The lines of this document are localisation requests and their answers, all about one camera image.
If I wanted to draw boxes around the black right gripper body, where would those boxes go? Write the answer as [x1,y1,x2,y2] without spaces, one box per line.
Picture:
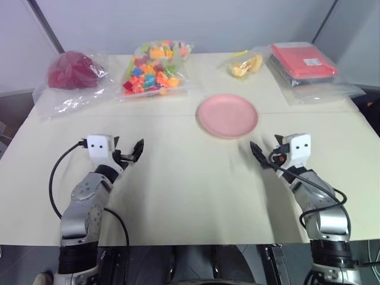
[267,143,292,170]

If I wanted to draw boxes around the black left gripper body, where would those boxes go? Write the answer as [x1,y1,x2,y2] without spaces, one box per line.
[112,150,135,164]

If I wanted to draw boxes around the pink round plate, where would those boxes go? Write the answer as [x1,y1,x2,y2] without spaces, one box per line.
[195,93,259,140]

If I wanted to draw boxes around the clear bag with red bundle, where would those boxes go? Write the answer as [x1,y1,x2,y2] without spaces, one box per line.
[31,49,116,123]

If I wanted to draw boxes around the cream tablecloth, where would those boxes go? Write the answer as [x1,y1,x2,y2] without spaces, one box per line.
[0,52,380,248]

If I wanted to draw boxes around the clear bag with flat packets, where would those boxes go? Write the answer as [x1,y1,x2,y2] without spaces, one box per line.
[265,42,366,107]

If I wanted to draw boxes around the clear bag of colourful blocks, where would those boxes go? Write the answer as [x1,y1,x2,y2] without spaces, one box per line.
[116,39,197,102]

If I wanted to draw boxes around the clear bag of yellow pieces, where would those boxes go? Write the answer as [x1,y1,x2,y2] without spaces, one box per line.
[218,46,267,80]

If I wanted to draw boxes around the dark red bundle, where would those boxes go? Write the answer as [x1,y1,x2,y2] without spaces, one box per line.
[47,50,108,90]

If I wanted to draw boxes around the red flat packet with label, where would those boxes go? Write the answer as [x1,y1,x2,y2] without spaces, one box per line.
[271,43,339,80]

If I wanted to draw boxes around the dark rounded shape under table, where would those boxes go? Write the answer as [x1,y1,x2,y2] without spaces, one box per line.
[97,243,268,285]

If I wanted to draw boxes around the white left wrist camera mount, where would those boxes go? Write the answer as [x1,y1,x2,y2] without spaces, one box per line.
[86,134,125,176]

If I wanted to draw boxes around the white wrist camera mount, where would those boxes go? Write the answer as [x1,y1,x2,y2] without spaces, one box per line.
[86,134,125,176]
[284,133,312,169]

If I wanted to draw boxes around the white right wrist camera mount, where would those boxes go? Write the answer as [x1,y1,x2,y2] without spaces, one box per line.
[284,133,312,169]

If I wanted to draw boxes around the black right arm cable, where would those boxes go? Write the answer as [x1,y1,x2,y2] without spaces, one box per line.
[267,153,352,236]

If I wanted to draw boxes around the grey slanted post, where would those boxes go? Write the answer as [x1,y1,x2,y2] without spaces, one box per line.
[309,0,333,45]
[39,0,65,55]

